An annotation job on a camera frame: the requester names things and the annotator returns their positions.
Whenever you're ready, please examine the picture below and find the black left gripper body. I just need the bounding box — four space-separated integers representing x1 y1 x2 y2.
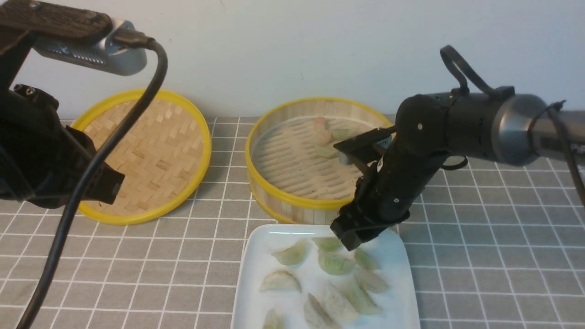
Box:
0 27 96 209

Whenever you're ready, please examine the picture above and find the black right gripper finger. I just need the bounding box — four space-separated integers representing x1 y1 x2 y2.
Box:
330 203 398 251

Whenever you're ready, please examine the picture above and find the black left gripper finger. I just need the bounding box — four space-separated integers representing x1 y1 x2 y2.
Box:
89 163 126 205

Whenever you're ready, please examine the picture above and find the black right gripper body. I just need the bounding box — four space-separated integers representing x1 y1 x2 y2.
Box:
355 137 450 224

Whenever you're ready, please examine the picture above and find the green dumpling steamer edge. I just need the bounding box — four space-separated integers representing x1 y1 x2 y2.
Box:
271 238 309 266

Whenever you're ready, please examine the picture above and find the bamboo steamer basket yellow rim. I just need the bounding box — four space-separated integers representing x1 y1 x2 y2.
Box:
245 96 391 225

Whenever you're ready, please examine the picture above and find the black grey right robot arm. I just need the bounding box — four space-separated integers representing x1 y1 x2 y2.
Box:
330 92 584 251

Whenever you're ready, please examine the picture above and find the green dumpling plate top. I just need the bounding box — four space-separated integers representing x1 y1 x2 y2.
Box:
311 237 343 253

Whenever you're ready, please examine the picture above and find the green dumpling plate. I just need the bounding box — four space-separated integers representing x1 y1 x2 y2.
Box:
318 250 356 276
262 308 285 329
311 237 343 253
346 277 383 316

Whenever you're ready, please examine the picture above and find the green dumpling plate upper middle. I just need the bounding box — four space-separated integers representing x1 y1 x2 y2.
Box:
318 250 356 276

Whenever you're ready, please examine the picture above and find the pale dumpling plate right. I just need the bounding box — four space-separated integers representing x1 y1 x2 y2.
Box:
355 267 389 294

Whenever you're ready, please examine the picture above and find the pale dumpling plate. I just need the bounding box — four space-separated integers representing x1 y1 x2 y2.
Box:
355 267 389 294
259 270 302 293

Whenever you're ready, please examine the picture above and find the green dumpling plate lower right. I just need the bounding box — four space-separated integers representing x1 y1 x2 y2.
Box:
346 277 383 316

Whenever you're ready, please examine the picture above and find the white dumpling plate centre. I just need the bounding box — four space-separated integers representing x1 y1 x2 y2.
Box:
322 281 360 323

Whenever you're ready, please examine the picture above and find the white dumpling plate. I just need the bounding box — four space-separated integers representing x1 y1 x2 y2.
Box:
322 281 360 323
303 293 341 329

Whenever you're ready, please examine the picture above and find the white square plate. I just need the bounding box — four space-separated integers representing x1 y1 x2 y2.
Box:
231 223 421 329

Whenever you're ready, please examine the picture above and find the pale dumpling plate left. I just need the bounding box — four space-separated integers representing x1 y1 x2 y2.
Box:
259 270 302 293

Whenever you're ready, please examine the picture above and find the white dumpling plate bottom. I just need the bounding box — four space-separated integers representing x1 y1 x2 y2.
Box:
303 293 341 329

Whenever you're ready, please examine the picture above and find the green dumpling plate bottom left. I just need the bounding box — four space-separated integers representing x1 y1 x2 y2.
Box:
262 308 285 329

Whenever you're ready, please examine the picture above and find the bamboo steamer lid yellow rim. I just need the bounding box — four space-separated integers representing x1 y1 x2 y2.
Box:
79 91 213 226

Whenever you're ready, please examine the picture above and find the green dumpling beside pink one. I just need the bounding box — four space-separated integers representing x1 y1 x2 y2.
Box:
330 128 354 140

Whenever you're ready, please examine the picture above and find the pink shrimp dumpling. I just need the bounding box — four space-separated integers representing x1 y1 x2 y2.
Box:
314 117 332 146

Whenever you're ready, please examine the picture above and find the white steamer liner paper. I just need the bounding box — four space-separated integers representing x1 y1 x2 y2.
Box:
251 115 387 201

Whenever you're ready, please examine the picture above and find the grey checked tablecloth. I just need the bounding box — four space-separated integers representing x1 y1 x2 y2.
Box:
0 111 585 329

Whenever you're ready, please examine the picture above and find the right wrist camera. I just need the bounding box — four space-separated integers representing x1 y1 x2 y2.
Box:
334 126 396 166

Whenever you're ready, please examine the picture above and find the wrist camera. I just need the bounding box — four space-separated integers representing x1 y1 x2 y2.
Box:
334 126 396 166
0 0 148 76

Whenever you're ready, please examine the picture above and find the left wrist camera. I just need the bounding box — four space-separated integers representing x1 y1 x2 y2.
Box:
0 0 148 76

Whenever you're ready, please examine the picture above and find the black left camera cable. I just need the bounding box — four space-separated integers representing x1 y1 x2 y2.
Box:
16 30 168 329

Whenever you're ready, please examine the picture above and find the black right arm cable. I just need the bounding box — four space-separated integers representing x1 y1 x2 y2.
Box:
528 100 585 206

